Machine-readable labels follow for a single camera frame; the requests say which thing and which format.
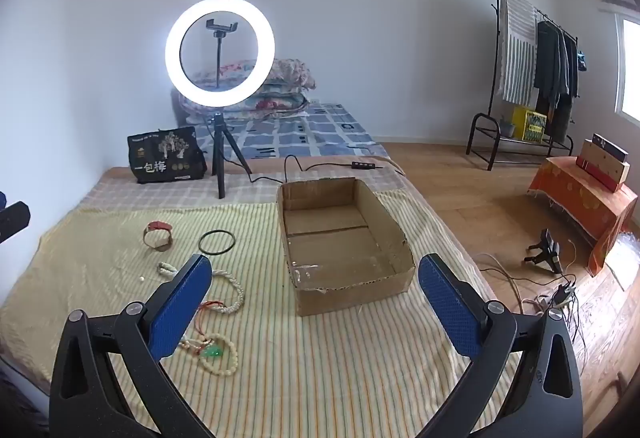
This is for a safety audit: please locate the window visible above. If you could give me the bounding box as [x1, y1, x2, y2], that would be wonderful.
[615, 13, 640, 124]

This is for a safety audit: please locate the dark green hanging jacket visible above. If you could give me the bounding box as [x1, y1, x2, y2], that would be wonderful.
[534, 20, 562, 115]

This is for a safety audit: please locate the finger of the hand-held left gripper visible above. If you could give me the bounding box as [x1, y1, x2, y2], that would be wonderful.
[0, 201, 32, 246]

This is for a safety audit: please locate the red cord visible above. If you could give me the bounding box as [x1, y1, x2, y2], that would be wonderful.
[192, 299, 226, 361]

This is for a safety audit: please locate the white bead bracelet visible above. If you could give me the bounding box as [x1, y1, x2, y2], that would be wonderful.
[177, 333, 238, 377]

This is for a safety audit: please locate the red and tan strap watch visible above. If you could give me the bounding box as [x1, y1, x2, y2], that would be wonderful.
[144, 219, 173, 250]

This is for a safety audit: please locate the tan cardboard gift box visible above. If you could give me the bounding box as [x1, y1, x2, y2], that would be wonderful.
[576, 138, 631, 192]

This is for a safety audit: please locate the yellow box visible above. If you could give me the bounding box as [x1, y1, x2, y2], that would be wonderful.
[511, 106, 547, 140]

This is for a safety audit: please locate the white ring light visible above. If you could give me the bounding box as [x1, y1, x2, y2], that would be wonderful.
[165, 0, 276, 108]

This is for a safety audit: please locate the pink floral folded quilt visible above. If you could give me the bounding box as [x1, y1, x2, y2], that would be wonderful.
[192, 57, 318, 92]

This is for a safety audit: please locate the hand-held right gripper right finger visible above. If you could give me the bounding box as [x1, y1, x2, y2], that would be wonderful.
[417, 253, 585, 438]

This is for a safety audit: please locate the black cable with inline remote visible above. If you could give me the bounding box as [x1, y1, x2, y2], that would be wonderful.
[222, 153, 406, 186]

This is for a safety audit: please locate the orange patterned tablecloth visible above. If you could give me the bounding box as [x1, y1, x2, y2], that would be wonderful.
[527, 157, 640, 277]

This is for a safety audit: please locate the dark grey hanging coat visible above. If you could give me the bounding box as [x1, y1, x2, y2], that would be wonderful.
[557, 31, 581, 141]

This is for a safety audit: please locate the blue plaid bed sheet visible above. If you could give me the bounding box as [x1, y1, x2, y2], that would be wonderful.
[192, 102, 391, 160]

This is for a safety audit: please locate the striped hanging towel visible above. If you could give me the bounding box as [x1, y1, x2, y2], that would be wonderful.
[500, 0, 540, 105]

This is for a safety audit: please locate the black printed bag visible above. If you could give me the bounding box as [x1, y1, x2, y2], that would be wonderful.
[126, 128, 207, 184]

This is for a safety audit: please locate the white pearl necklace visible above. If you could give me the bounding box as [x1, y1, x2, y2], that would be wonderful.
[157, 262, 246, 317]

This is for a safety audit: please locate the tangle of floor cables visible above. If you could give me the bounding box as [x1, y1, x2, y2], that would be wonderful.
[475, 238, 591, 369]

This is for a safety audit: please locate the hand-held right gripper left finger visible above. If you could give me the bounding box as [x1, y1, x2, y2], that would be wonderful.
[48, 254, 213, 438]

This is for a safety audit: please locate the beige plaid blanket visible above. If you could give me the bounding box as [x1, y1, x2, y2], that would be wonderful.
[82, 165, 411, 211]

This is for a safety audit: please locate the black tripod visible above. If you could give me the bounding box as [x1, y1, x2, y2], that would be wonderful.
[210, 112, 252, 200]

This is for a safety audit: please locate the red floral folded quilt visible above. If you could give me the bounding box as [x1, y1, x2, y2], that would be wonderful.
[172, 86, 311, 121]

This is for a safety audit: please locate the dark bangle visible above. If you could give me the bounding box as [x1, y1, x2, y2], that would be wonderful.
[198, 229, 236, 255]

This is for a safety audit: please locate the yellow striped blanket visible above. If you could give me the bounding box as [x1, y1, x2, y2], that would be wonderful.
[0, 191, 518, 438]

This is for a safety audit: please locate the dark blue box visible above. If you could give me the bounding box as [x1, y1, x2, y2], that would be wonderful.
[591, 133, 630, 164]

